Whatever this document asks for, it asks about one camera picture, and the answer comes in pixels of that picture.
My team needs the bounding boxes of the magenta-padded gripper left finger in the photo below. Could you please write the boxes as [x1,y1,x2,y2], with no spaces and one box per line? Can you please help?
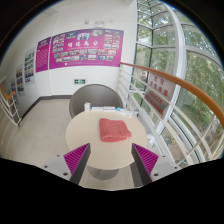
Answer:
[42,142,92,186]

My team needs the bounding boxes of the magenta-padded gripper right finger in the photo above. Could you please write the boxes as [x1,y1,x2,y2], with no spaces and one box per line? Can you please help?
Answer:
[130,142,183,187]

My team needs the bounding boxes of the pink towel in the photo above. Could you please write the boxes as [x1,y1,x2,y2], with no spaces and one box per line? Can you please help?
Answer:
[98,117,133,143]

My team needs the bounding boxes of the grey metal table base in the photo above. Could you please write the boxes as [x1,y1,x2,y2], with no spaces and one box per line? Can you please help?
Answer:
[87,165,120,181]

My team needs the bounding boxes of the long white and blue box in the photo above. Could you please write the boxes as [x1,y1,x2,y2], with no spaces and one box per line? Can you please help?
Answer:
[115,107,134,118]

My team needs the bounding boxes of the grey round-backed chair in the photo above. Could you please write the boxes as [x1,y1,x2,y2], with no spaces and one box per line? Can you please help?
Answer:
[68,83,124,118]

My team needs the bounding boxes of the silver sign red characters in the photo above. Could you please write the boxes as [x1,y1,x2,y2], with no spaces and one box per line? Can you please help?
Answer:
[146,72,177,98]

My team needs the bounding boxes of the long white railing orange handrail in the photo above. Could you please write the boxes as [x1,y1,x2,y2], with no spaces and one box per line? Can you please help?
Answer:
[116,61,224,164]

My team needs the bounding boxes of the short white railing orange handrail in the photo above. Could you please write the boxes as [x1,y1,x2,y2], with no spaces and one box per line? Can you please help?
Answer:
[0,83,22,129]

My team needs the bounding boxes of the narrow magenta text poster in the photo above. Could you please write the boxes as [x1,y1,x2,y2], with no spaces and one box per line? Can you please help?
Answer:
[35,36,52,73]

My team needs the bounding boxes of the large magenta photo poster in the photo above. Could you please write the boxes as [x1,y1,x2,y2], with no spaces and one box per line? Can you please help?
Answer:
[48,28,125,70]

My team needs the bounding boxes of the white photo wall poster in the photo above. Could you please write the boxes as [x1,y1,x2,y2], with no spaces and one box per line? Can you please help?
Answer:
[15,64,25,97]
[24,48,36,86]

